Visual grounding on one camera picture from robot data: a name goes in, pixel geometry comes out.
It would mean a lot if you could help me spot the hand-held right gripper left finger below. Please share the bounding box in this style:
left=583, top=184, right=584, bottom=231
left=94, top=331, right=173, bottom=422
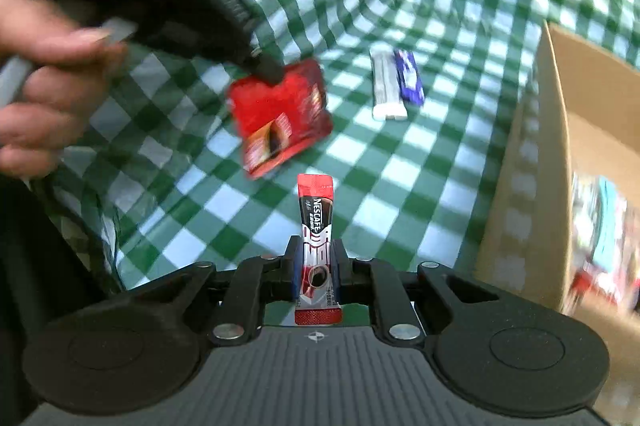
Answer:
left=106, top=237, right=303, bottom=348

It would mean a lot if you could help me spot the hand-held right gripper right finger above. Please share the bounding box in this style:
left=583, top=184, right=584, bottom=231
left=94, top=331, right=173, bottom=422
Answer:
left=332, top=239, right=507, bottom=343

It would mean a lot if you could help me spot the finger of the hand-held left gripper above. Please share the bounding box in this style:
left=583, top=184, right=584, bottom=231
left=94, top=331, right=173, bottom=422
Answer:
left=244, top=48, right=287, bottom=85

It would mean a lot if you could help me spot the red coffee sachet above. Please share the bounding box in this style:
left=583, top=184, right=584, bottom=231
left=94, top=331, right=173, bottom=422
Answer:
left=227, top=58, right=335, bottom=181

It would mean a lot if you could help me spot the red coffee stick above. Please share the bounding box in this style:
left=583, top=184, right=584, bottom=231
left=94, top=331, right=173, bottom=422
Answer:
left=293, top=173, right=344, bottom=326

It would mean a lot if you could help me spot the cardboard box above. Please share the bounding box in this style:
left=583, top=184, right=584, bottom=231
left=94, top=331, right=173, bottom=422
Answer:
left=474, top=21, right=640, bottom=426

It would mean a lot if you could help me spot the heap of packets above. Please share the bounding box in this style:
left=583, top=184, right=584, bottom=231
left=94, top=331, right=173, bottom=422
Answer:
left=564, top=173, right=640, bottom=309

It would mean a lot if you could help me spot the person's left hand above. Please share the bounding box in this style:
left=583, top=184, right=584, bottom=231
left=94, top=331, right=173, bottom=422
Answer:
left=0, top=0, right=128, bottom=181

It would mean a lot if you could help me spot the white stick packet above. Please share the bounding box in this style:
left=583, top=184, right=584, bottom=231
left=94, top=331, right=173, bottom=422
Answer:
left=369, top=43, right=409, bottom=122

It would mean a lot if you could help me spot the green checked tablecloth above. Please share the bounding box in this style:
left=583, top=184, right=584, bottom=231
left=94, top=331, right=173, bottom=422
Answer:
left=47, top=0, right=640, bottom=324

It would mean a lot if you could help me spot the purple snack packet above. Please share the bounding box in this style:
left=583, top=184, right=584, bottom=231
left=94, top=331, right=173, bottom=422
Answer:
left=393, top=49, right=426, bottom=108

